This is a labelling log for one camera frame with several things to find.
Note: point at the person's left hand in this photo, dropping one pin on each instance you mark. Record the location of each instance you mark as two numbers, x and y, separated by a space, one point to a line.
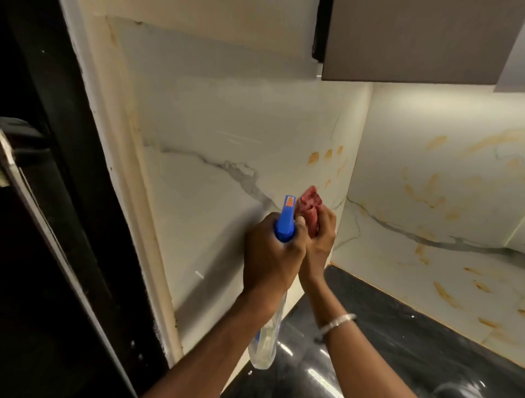
270 262

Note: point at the person's right hand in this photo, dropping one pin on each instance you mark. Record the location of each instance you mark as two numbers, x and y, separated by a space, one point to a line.
318 250

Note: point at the clear spray bottle blue nozzle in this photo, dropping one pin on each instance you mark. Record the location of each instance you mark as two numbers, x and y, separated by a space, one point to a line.
285 227

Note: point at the pink checked cleaning cloth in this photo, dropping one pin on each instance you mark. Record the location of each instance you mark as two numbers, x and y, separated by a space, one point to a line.
309 205

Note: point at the person's left forearm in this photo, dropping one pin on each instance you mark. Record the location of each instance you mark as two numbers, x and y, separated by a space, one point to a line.
213 356

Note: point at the person's right forearm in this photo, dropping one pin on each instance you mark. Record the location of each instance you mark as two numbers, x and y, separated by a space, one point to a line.
357 352

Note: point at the silver bangle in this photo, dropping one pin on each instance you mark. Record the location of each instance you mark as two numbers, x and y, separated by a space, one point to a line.
338 322

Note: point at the black refrigerator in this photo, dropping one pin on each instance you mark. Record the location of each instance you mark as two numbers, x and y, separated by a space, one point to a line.
41 287

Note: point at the brown upper cabinet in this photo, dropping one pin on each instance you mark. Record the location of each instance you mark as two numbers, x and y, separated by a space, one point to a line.
418 41

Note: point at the black door frame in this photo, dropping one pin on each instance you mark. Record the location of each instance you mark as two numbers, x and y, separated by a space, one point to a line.
102 184

